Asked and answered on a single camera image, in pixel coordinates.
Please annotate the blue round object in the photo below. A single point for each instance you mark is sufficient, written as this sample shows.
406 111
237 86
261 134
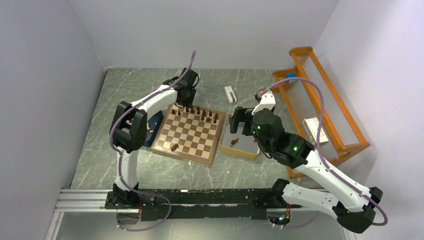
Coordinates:
291 76

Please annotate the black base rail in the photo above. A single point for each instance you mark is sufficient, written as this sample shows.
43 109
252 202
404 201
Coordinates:
155 204

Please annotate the light chess pieces pile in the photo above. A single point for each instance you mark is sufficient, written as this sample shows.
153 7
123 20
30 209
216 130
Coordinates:
149 126

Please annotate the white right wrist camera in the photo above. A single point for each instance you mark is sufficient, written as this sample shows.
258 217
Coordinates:
265 101

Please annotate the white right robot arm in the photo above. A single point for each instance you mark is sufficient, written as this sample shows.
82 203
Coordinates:
352 205

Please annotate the white small box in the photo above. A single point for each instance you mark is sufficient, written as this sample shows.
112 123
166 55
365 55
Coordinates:
310 126

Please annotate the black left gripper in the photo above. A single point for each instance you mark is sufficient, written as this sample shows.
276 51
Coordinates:
188 103

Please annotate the yellow metal tin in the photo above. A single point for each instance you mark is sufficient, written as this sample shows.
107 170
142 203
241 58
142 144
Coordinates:
246 146

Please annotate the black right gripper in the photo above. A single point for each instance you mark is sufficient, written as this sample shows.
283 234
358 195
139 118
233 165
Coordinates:
241 114

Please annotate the orange wooden rack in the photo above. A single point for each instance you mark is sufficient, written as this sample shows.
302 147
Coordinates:
304 102

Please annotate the white clip on table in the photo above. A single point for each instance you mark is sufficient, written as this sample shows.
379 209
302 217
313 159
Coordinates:
229 92

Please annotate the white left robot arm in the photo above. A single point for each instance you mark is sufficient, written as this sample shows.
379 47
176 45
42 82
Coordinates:
129 129

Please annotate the wooden chess board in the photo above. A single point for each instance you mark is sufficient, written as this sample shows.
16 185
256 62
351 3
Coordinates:
197 140

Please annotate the blue tray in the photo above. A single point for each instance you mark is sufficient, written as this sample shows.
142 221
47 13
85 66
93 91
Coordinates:
154 122

